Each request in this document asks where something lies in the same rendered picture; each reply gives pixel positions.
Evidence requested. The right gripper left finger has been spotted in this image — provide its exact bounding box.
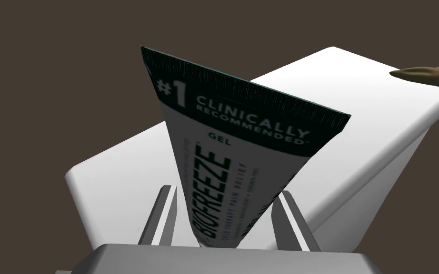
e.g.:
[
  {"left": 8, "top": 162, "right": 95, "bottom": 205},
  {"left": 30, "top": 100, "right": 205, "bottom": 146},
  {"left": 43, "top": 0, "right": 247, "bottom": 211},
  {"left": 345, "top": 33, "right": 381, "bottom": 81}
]
[{"left": 138, "top": 185, "right": 178, "bottom": 246}]

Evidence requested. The white and green gel tube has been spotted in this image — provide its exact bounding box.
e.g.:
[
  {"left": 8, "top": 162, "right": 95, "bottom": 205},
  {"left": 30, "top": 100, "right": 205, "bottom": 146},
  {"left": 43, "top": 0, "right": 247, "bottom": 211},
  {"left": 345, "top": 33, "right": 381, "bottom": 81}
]
[{"left": 140, "top": 45, "right": 352, "bottom": 249}]

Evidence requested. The brown pointed brush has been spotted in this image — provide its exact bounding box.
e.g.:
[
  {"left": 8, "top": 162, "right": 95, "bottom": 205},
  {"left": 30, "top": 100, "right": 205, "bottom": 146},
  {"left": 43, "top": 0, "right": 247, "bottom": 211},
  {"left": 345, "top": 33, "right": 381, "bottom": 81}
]
[{"left": 389, "top": 66, "right": 439, "bottom": 88}]

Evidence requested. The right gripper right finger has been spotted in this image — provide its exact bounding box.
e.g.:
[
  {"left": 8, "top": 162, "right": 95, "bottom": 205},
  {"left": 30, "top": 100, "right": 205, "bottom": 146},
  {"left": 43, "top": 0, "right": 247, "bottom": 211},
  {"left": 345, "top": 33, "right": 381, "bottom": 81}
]
[{"left": 270, "top": 190, "right": 322, "bottom": 253}]

